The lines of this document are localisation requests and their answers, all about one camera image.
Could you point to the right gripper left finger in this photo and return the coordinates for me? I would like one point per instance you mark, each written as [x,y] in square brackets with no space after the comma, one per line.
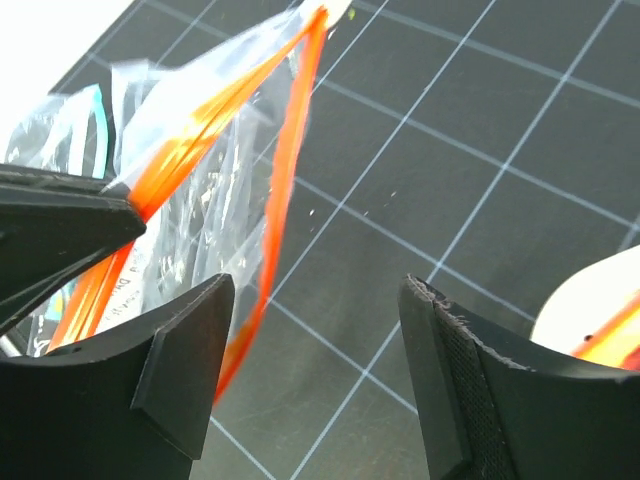
[132,402]

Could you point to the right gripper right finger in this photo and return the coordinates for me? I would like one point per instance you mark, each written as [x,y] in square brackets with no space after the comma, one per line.
[494,405]

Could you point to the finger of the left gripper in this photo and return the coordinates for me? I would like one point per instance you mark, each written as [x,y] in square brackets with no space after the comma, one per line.
[54,227]

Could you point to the white perforated plastic basket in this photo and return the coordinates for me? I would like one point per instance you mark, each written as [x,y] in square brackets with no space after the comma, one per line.
[594,314]

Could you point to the orange zipper clear bag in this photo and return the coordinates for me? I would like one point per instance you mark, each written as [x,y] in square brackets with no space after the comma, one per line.
[209,151]

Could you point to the blue zipper bag near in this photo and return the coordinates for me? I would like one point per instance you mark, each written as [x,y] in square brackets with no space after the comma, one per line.
[63,133]

